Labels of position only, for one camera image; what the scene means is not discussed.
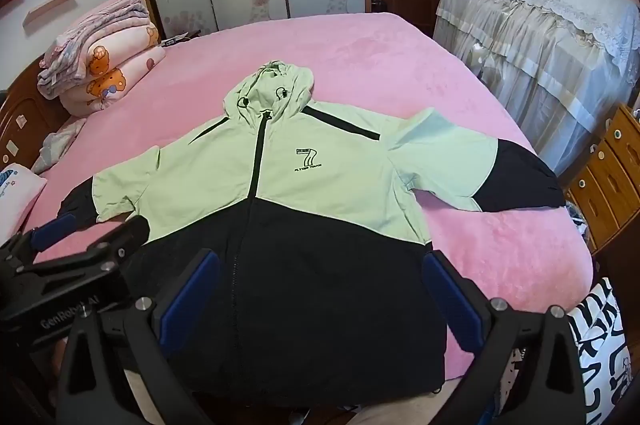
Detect wooden wall shelf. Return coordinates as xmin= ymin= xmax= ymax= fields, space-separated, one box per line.
xmin=22 ymin=0 xmax=82 ymax=26

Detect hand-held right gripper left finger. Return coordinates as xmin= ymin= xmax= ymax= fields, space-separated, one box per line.
xmin=57 ymin=249 xmax=221 ymax=425

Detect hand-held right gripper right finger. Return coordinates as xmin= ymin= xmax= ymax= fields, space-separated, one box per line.
xmin=422 ymin=250 xmax=586 ymax=425

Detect white lace furniture cover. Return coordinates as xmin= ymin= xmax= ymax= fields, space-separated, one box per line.
xmin=432 ymin=0 xmax=640 ymax=178

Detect crumpled light cloth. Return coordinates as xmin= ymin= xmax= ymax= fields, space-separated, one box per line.
xmin=34 ymin=117 xmax=87 ymax=174

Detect green and black hooded jacket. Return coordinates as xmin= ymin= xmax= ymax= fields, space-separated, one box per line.
xmin=57 ymin=60 xmax=568 ymax=393

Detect folded lilac blanket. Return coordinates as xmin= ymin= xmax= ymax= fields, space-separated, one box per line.
xmin=38 ymin=0 xmax=153 ymax=100

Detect wooden headboard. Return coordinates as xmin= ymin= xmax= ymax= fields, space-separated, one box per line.
xmin=0 ymin=55 xmax=71 ymax=172

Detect black and white patterned cloth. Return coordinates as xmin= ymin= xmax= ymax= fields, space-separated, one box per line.
xmin=567 ymin=277 xmax=635 ymax=425

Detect wooden drawer cabinet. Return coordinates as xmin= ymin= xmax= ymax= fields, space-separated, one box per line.
xmin=565 ymin=102 xmax=640 ymax=256

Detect pink bed blanket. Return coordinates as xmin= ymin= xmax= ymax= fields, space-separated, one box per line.
xmin=0 ymin=11 xmax=596 ymax=381

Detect folded pink bear-print quilt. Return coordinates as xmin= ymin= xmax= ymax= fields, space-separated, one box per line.
xmin=50 ymin=17 xmax=167 ymax=119

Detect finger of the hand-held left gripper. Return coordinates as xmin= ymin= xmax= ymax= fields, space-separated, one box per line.
xmin=85 ymin=217 xmax=151 ymax=267
xmin=0 ymin=212 xmax=76 ymax=265

